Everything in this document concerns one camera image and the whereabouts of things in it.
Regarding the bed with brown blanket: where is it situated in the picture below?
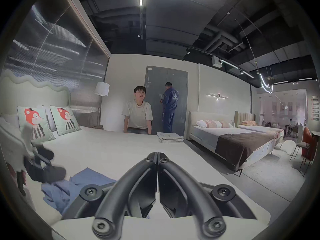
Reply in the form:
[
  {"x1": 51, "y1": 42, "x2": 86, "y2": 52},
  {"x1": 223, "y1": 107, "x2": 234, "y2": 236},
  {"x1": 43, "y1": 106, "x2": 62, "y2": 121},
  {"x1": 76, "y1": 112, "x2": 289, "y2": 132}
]
[{"x1": 188, "y1": 111, "x2": 285, "y2": 177}]

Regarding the folded beige cloth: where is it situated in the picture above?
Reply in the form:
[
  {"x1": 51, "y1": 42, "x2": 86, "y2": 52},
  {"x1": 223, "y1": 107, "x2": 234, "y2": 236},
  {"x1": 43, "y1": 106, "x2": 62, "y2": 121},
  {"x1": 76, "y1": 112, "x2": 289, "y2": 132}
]
[{"x1": 157, "y1": 131, "x2": 184, "y2": 144}]

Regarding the grey chair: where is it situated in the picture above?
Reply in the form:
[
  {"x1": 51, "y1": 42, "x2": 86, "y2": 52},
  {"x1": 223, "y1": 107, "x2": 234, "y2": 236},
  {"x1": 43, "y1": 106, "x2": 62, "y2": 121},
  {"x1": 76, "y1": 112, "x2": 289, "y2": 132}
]
[{"x1": 289, "y1": 123, "x2": 311, "y2": 162}]

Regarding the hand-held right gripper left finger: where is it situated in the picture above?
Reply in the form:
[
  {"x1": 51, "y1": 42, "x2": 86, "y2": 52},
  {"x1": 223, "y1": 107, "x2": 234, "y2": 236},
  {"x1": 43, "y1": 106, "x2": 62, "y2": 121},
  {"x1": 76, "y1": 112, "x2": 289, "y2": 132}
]
[{"x1": 61, "y1": 152, "x2": 158, "y2": 238}]

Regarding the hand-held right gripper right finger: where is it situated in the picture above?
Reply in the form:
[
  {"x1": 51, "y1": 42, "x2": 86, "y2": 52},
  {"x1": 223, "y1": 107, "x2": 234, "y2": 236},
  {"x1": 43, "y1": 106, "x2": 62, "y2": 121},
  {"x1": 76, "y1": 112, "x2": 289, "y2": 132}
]
[{"x1": 157, "y1": 152, "x2": 258, "y2": 238}]

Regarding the blue garment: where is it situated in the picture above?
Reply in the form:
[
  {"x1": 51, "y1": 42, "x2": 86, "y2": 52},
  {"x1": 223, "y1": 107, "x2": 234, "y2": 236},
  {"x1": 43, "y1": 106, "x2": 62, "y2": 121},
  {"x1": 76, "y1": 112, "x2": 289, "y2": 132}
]
[{"x1": 41, "y1": 168, "x2": 118, "y2": 216}]

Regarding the bed with white sheet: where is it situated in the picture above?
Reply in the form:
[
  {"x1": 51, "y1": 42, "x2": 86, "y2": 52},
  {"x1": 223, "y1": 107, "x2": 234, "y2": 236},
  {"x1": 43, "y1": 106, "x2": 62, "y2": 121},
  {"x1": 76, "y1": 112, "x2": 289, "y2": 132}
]
[{"x1": 0, "y1": 124, "x2": 272, "y2": 234}]

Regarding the person's left hand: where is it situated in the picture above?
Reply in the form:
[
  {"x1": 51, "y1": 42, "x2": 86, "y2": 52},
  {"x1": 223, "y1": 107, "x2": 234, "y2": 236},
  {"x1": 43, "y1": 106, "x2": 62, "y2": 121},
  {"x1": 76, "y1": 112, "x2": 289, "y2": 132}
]
[{"x1": 7, "y1": 163, "x2": 27, "y2": 197}]

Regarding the fox print cushion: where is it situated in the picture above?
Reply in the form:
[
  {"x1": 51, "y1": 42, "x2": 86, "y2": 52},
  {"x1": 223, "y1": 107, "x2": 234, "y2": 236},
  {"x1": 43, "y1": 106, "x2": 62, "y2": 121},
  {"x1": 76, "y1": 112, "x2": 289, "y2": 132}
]
[
  {"x1": 17, "y1": 106, "x2": 56, "y2": 142},
  {"x1": 49, "y1": 105, "x2": 82, "y2": 136}
]

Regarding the white pillow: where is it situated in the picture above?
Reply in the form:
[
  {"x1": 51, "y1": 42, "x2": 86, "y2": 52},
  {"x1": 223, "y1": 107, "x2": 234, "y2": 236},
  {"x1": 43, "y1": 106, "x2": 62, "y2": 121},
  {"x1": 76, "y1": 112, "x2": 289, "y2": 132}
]
[{"x1": 37, "y1": 105, "x2": 58, "y2": 132}]

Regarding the white shade floor lamp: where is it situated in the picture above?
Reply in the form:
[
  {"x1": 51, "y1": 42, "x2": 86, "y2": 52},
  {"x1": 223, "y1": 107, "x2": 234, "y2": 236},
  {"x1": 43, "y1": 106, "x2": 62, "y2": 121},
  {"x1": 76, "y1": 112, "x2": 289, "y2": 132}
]
[{"x1": 91, "y1": 82, "x2": 110, "y2": 129}]

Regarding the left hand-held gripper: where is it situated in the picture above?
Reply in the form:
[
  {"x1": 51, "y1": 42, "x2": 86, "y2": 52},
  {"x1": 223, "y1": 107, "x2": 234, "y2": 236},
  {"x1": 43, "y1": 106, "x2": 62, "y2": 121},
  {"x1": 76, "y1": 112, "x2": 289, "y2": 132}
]
[{"x1": 0, "y1": 119, "x2": 67, "y2": 184}]

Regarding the wavy padded headboard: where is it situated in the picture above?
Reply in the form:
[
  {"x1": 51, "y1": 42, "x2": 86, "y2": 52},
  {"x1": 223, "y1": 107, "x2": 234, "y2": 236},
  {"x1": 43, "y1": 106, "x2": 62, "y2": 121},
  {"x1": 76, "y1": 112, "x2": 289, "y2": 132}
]
[{"x1": 0, "y1": 69, "x2": 72, "y2": 117}]

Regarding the orange chair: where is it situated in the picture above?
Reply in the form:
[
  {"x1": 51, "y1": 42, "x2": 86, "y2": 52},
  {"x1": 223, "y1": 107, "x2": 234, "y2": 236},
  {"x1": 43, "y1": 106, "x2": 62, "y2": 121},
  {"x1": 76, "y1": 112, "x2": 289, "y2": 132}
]
[{"x1": 301, "y1": 126, "x2": 319, "y2": 177}]

